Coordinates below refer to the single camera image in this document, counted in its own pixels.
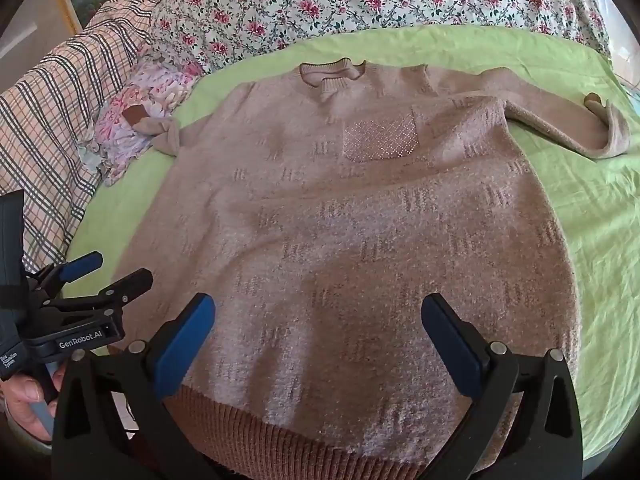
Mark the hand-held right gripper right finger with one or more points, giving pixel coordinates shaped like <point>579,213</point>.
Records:
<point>450,345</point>

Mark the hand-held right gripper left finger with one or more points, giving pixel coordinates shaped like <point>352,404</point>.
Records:
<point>186,342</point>

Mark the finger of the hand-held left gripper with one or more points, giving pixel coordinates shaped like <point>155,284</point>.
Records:
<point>82,264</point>
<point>125,285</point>

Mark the beige knitted sweater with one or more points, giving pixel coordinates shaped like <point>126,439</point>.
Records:
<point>350,240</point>

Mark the person's left hand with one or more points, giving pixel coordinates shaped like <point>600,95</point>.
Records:
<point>22,400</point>

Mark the plaid blanket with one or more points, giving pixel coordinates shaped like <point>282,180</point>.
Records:
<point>55,120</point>

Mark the purple floral cloth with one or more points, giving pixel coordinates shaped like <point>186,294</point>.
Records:
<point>145,95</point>

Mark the green bed sheet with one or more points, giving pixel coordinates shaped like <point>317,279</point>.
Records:
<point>590,220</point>

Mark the floral quilt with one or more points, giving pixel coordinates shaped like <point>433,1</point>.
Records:
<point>380,5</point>

